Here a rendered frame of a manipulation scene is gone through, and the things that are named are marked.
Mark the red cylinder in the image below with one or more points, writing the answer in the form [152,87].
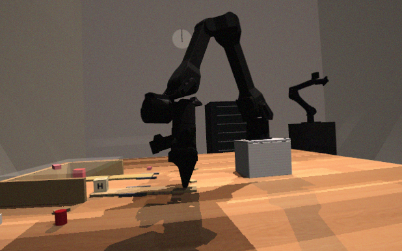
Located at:
[61,217]

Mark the olive-brown cube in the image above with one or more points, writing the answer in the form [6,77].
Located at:
[101,185]

